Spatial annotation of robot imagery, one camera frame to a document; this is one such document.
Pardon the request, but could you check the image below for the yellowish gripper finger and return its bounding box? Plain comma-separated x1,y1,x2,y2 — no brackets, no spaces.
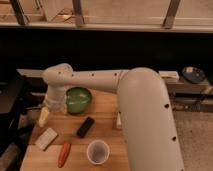
38,107,50,127
61,105,67,114

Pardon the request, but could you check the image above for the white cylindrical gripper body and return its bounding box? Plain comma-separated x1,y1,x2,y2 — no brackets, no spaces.
44,86,67,112

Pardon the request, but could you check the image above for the white sponge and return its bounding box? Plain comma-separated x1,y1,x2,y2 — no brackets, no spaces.
35,128,58,150

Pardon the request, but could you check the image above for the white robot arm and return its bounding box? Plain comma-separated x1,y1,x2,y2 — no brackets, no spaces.
42,63,185,171

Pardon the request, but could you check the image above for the green ceramic bowl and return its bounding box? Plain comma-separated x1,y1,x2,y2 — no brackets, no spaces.
66,87,92,114

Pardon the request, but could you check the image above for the black rectangular block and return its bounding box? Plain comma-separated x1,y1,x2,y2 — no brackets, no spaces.
76,117,95,138

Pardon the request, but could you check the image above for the orange toy carrot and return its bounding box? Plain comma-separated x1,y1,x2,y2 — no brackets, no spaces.
58,142,71,168

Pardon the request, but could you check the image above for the white labelled bottle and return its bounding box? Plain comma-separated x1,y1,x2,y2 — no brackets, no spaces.
116,112,122,130

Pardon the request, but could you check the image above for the white box on shelf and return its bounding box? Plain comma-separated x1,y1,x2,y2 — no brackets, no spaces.
159,71,179,81

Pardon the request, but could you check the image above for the dark round dish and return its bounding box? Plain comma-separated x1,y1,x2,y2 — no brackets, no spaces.
182,67,206,84

